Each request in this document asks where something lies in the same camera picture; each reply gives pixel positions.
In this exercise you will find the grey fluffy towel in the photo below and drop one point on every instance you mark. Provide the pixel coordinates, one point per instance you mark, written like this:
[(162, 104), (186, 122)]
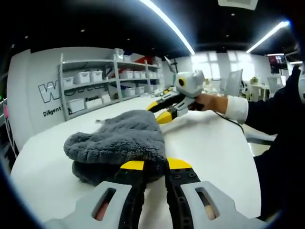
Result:
[(124, 133)]

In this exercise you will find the person's right hand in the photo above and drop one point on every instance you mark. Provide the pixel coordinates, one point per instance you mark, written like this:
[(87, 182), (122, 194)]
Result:
[(212, 102)]

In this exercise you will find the spare yellow grey gripper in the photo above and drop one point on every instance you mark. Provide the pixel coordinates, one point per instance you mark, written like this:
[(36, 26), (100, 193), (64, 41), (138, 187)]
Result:
[(164, 91)]

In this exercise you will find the grey metal shelf rack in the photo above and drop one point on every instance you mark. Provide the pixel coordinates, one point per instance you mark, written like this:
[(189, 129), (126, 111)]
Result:
[(116, 71)]

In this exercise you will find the long ceiling light strip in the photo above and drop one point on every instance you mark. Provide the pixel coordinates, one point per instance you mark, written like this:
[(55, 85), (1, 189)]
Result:
[(171, 26)]

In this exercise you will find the potted green plant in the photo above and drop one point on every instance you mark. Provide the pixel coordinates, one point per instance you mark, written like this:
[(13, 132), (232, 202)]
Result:
[(255, 80)]

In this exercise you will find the white office chair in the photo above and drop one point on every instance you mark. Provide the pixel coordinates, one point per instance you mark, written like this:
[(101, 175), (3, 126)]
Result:
[(259, 136)]

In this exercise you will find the rows of white storage boxes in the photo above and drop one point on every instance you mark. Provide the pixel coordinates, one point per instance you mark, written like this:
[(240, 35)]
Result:
[(84, 77)]

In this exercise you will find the short ceiling light strip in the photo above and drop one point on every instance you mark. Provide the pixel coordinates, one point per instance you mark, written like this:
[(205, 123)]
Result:
[(267, 37)]

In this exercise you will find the person's black-clad body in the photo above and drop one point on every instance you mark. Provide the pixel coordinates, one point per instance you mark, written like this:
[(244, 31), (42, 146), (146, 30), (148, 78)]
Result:
[(286, 171)]

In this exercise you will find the pink tag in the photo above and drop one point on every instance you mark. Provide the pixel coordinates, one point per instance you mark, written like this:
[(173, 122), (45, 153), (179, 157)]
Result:
[(6, 111)]

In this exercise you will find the large wall monitor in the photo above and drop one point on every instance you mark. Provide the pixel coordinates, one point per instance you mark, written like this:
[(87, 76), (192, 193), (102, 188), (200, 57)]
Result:
[(277, 63)]

